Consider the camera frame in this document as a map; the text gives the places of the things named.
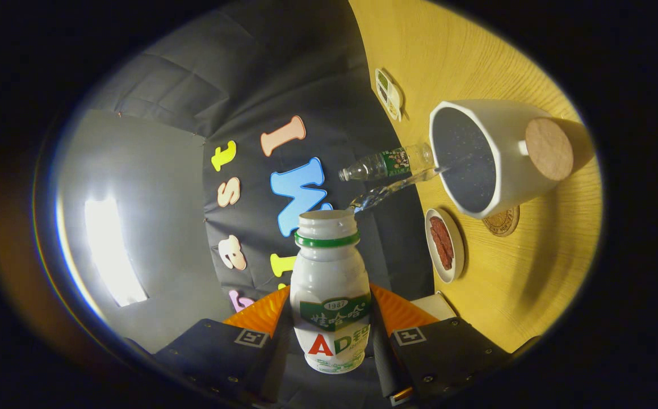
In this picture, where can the round plate with red food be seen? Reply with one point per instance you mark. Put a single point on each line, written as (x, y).
(443, 244)

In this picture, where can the round cork coaster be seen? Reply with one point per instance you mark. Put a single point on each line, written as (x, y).
(504, 224)

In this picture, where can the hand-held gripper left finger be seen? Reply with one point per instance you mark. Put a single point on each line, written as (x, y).
(275, 358)

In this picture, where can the ceiling light panel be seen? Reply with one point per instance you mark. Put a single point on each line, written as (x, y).
(113, 250)

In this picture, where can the wooden table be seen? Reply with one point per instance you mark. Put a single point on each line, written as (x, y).
(522, 284)

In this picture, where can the white juice bottle green label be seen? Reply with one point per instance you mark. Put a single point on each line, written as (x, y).
(328, 272)

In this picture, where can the clear plastic water bottle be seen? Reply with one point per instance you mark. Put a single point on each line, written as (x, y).
(385, 163)

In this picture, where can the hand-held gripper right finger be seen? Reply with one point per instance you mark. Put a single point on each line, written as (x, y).
(385, 358)

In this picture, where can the black backdrop cloth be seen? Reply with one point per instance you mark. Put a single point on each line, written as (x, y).
(283, 68)

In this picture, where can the white divided dish of beans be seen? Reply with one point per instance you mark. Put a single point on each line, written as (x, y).
(388, 94)

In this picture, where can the cream white container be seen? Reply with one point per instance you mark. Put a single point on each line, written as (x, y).
(439, 307)

